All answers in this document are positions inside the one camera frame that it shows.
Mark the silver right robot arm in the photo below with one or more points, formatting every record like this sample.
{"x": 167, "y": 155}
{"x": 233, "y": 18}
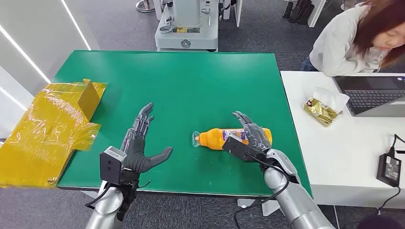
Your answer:
{"x": 297, "y": 202}

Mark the gold snack wrapper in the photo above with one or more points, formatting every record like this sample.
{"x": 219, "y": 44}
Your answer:
{"x": 319, "y": 112}

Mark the orange juice bottle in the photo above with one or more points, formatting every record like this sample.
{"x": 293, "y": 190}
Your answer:
{"x": 215, "y": 138}

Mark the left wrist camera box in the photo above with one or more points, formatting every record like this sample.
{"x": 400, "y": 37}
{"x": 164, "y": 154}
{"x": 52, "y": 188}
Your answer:
{"x": 110, "y": 164}

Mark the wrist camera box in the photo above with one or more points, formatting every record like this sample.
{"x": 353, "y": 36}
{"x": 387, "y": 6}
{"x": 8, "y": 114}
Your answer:
{"x": 237, "y": 148}
{"x": 110, "y": 164}

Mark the person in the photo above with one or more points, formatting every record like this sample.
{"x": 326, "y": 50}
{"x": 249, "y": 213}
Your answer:
{"x": 341, "y": 47}

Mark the slim black boot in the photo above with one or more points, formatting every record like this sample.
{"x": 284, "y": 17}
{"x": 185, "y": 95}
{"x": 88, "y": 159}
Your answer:
{"x": 288, "y": 11}

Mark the white desk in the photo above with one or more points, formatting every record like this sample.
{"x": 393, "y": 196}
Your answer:
{"x": 341, "y": 151}

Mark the white tissue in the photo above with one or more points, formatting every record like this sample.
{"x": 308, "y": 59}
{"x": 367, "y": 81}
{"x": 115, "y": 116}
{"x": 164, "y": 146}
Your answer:
{"x": 332, "y": 96}

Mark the white robot base machine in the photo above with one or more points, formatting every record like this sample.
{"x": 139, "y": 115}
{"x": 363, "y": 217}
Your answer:
{"x": 186, "y": 31}

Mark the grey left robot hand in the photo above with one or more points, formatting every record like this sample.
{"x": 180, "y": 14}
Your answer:
{"x": 136, "y": 151}

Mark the yellow taped cardboard box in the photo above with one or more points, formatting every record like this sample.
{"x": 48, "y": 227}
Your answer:
{"x": 44, "y": 132}

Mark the black power adapter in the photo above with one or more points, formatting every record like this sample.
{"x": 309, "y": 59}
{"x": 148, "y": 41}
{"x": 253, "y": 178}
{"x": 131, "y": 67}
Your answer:
{"x": 389, "y": 170}

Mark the dark rounded object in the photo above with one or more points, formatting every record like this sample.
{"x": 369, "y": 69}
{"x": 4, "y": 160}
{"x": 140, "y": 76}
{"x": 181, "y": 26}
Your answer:
{"x": 379, "y": 222}

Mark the grey laptop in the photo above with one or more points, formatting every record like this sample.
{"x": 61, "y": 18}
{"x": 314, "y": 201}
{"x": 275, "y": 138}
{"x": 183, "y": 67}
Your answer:
{"x": 373, "y": 94}

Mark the white furniture panel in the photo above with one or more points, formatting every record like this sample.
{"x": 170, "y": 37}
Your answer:
{"x": 316, "y": 12}
{"x": 238, "y": 12}

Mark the wide black boot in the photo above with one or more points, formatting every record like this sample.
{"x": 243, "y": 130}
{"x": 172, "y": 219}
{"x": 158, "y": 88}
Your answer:
{"x": 302, "y": 12}

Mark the chrome stand base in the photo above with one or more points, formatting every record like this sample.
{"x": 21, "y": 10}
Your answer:
{"x": 145, "y": 6}

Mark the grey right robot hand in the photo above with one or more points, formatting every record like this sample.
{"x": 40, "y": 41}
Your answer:
{"x": 258, "y": 137}

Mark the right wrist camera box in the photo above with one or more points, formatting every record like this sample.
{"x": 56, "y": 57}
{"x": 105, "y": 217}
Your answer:
{"x": 237, "y": 148}

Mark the green topped table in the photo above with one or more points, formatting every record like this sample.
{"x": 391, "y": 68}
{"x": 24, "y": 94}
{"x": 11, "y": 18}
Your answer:
{"x": 189, "y": 94}

